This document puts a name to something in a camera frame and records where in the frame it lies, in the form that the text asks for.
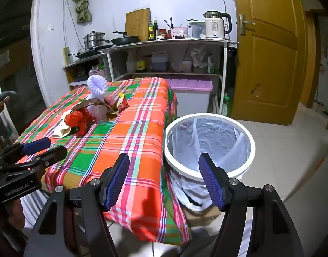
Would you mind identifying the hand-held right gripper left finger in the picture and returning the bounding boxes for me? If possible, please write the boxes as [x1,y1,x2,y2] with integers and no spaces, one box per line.
[23,152,130,257]

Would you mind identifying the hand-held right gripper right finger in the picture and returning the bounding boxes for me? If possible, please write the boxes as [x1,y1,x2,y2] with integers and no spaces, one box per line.
[198,152,305,257]

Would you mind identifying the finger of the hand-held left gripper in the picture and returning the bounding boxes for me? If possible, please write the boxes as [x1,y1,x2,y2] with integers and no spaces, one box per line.
[0,138,51,166]
[1,146,68,173]

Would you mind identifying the beige paper wrapper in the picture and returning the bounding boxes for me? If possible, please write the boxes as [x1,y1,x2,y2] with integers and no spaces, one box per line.
[51,114,73,139]

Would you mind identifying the red plastic bag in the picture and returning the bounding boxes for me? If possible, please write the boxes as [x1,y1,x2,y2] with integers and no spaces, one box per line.
[65,109,94,136]

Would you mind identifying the white trash bin with liner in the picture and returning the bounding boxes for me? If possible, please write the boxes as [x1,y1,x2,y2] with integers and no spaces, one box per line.
[167,118,252,212]

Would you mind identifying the white round trash bin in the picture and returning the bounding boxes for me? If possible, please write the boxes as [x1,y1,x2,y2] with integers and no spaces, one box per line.
[164,113,256,183]

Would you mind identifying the clear plastic cup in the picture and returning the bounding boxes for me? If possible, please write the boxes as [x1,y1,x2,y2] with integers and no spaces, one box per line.
[90,105,108,124]

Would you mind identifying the red snack wrapper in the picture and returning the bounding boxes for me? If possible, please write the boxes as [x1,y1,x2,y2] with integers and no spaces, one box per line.
[118,93,130,112]

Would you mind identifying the white foam fruit net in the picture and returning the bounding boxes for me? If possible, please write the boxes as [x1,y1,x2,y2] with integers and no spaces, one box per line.
[88,75,109,99]

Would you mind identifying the grey striped cloth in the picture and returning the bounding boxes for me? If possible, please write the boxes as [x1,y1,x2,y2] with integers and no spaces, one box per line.
[20,190,51,236]

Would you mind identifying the plaid orange green tablecloth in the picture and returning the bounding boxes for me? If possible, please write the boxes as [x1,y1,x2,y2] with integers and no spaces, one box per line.
[14,77,192,245]

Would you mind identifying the pink lid storage box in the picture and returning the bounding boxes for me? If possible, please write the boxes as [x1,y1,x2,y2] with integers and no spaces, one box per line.
[69,79,90,90]

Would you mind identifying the green glass bottle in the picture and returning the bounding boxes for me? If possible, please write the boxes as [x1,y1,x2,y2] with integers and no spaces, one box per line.
[221,94,231,117]

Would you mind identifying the purple lid storage box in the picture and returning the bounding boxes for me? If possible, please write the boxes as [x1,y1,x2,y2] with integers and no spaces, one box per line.
[167,78,213,118]

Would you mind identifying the pink plastic basket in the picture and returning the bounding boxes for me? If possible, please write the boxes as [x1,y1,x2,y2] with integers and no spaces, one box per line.
[89,68,107,80]

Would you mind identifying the black induction cooker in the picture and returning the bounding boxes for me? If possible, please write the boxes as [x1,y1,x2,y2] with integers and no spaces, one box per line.
[74,48,107,59]

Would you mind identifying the white plastic bottle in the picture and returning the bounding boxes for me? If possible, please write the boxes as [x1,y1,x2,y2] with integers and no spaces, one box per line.
[126,52,135,73]

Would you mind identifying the steel steamer pot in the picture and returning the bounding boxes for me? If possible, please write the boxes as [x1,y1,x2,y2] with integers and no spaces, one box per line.
[83,31,111,50]

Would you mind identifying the yellow label bottle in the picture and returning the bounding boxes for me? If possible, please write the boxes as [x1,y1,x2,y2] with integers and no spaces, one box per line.
[136,49,146,72]

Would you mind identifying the crumpled plastic bags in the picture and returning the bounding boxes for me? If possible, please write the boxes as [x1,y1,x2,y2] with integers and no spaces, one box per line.
[192,48,216,74]

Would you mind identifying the dark oil jug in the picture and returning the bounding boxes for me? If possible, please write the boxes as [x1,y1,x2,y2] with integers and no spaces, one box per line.
[151,51,169,72]

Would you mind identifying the black frying pan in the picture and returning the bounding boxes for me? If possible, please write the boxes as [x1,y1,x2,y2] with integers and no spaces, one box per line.
[111,31,142,46]

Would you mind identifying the yellow wooden door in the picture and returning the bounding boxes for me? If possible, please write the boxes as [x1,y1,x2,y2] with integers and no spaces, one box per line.
[230,0,307,126]

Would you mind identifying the white metal shelf unit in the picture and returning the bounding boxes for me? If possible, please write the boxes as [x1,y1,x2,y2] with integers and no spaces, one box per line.
[106,37,239,116]

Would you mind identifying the green hanging cloth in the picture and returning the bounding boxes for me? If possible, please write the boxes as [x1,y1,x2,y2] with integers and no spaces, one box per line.
[70,0,93,23]

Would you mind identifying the pink utensil holder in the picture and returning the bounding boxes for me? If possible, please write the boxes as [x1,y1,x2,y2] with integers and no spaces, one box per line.
[170,27,190,39]

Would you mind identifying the clear plastic pitcher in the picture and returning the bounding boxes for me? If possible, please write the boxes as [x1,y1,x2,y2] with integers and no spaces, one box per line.
[189,20,207,39]

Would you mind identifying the wooden cutting board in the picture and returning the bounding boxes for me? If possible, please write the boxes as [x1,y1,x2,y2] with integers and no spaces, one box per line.
[125,8,151,42]

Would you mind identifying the white electric kettle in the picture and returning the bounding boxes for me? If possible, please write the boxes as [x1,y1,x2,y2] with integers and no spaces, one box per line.
[202,11,232,40]

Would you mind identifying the brass door handle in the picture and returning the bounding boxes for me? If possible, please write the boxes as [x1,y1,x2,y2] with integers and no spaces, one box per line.
[239,14,256,35]

